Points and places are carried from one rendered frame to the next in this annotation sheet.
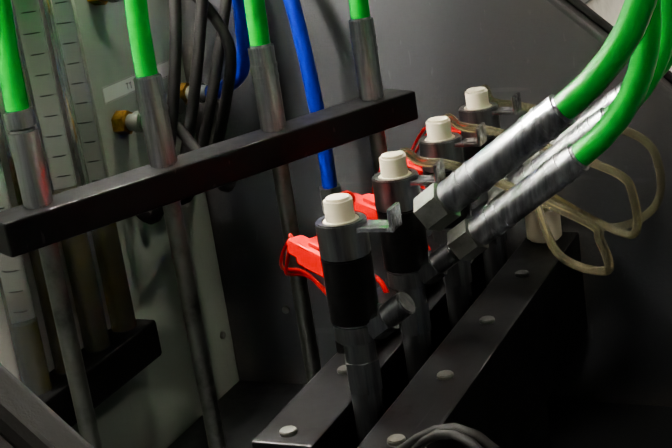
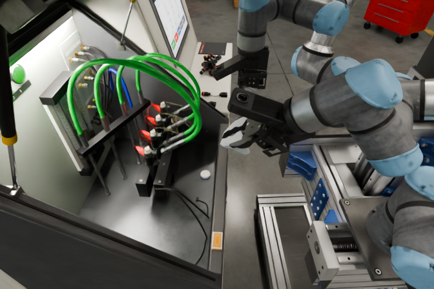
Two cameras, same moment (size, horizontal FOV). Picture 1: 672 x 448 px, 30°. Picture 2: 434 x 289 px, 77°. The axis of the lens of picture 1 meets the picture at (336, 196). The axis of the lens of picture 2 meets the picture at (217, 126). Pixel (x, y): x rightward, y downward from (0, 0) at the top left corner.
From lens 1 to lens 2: 46 cm
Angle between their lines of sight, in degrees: 33
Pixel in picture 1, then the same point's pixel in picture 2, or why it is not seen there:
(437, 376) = (163, 164)
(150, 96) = (104, 121)
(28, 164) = (84, 142)
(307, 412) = (143, 175)
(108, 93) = (86, 103)
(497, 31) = (164, 86)
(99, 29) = (82, 91)
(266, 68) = (123, 107)
